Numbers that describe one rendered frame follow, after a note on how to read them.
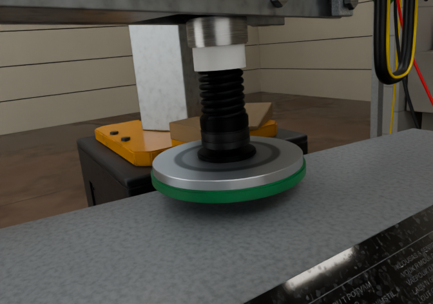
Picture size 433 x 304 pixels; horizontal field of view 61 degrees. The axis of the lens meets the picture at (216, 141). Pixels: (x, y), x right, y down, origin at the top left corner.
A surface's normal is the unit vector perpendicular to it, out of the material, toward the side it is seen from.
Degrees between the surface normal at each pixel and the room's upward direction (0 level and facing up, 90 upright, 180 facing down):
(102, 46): 90
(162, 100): 90
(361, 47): 90
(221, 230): 0
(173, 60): 90
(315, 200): 0
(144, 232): 0
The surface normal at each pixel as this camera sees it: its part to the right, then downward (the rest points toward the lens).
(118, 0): 0.72, 0.11
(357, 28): -0.84, 0.20
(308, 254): -0.08, -0.97
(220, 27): 0.12, 0.24
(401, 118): 0.53, 0.17
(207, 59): -0.45, 0.25
